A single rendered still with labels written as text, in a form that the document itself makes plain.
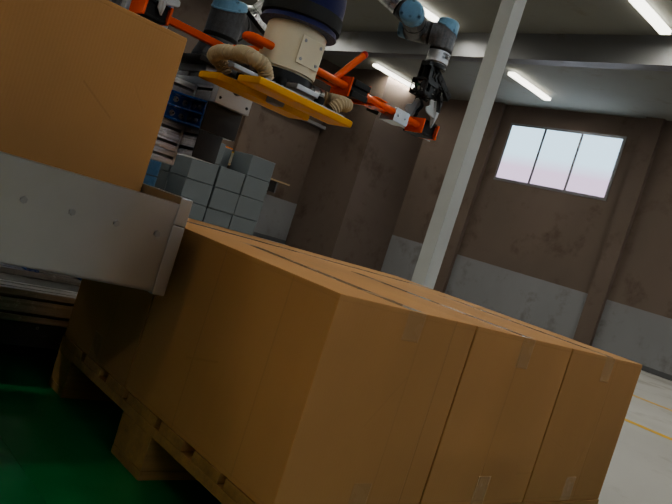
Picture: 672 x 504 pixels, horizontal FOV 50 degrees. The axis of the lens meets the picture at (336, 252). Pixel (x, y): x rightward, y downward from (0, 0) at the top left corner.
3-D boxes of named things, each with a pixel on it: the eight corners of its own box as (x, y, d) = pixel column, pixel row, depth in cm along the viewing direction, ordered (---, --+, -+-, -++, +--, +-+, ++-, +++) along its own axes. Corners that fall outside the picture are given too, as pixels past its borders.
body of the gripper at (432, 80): (407, 93, 238) (418, 58, 238) (422, 102, 244) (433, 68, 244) (424, 95, 233) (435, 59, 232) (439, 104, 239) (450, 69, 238)
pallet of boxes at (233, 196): (169, 232, 867) (199, 134, 863) (136, 217, 929) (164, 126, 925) (248, 252, 953) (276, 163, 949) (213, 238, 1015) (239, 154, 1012)
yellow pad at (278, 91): (258, 83, 176) (264, 64, 176) (235, 81, 184) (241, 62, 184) (351, 128, 200) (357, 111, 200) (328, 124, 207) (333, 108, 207)
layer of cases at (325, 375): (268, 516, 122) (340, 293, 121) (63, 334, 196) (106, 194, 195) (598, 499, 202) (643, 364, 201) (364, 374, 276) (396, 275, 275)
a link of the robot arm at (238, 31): (197, 26, 234) (209, -14, 234) (212, 39, 248) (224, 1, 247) (230, 35, 232) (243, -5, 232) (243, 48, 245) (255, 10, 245)
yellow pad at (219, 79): (216, 78, 190) (222, 60, 190) (197, 76, 197) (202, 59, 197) (308, 121, 214) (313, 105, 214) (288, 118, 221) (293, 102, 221)
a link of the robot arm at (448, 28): (437, 21, 243) (461, 27, 241) (427, 52, 243) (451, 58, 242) (436, 13, 235) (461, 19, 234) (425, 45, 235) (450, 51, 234)
